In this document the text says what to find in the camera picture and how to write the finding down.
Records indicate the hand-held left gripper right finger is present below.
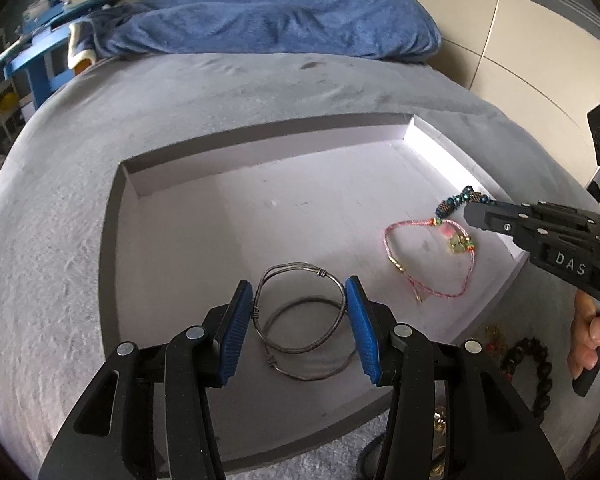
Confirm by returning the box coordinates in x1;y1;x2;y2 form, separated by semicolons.
345;275;566;480

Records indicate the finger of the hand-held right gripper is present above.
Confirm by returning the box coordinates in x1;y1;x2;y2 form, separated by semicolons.
464;200;600;235
467;216;547;257

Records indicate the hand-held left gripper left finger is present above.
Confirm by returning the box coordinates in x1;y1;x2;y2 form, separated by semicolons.
37;280;255;480

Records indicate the pink cord bracelet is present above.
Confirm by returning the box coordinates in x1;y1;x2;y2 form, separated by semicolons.
384;217;478;303

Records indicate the silver wire bangle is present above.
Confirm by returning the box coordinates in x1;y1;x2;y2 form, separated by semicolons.
250;262;357;382

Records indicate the dark blue beaded bracelet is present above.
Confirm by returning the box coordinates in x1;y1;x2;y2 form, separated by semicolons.
435;185;496;223

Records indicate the grey cardboard box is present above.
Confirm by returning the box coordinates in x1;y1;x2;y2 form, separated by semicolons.
100;112;531;478

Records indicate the red and gold beaded bracelet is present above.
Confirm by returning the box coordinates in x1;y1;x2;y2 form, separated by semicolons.
472;324;508;362

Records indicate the large black beaded bracelet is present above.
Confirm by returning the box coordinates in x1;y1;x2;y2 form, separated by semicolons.
500;337;553;423

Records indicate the beige wardrobe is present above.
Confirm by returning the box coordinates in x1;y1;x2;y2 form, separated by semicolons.
410;0;600;201

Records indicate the blue pillow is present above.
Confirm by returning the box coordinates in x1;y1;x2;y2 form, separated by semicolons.
87;0;443;63

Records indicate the white shelf rack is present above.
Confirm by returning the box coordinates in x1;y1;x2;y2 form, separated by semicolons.
0;30;36;146

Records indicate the blue desk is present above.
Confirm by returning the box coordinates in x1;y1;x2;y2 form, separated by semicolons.
0;7;101;111

